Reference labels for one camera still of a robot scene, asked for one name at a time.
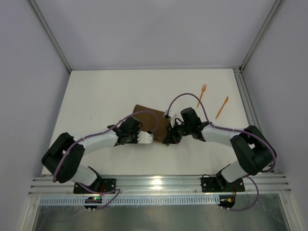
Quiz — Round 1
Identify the brown cloth napkin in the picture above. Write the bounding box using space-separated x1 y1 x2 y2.
133 104 170 143

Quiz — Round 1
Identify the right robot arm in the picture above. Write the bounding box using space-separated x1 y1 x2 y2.
163 107 277 192

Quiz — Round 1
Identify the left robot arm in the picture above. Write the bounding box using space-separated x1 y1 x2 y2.
41 116 142 192

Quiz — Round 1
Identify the orange plastic fork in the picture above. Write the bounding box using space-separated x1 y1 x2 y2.
197 84 207 107

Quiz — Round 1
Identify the orange plastic knife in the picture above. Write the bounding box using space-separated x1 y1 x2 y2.
215 96 229 119

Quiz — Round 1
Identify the left controller board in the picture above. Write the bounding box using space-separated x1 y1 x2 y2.
84 196 102 211

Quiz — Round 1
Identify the controller board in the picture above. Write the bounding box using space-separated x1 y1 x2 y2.
84 196 102 211
218 197 236 211

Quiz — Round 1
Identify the right controller board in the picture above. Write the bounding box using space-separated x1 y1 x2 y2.
218 197 236 211

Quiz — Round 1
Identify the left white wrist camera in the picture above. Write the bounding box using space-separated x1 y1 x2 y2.
137 131 154 144

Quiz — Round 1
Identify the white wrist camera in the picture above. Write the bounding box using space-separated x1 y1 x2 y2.
164 110 177 127
137 131 154 144

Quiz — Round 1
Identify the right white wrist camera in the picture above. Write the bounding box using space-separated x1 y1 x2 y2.
164 110 177 127

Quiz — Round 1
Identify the front aluminium rail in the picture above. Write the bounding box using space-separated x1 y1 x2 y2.
28 174 291 196

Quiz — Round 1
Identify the aluminium rail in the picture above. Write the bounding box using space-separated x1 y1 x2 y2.
28 174 291 196
232 68 275 174

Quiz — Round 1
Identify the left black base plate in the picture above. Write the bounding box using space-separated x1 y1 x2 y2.
73 178 116 194

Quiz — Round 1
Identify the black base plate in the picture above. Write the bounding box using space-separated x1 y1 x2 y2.
73 178 116 194
200 174 245 193

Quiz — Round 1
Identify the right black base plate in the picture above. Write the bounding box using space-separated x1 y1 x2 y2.
200 174 245 193

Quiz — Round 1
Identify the right side aluminium rail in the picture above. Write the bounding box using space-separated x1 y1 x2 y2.
232 68 275 174

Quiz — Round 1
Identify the slotted cable duct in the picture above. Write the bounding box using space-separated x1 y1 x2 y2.
39 194 219 206

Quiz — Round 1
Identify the left aluminium frame post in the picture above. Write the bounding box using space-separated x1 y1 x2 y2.
27 0 72 74

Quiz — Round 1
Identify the aluminium frame post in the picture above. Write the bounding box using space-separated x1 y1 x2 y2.
239 0 285 72
27 0 72 74

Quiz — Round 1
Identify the right aluminium frame post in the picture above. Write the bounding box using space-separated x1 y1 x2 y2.
239 0 285 72

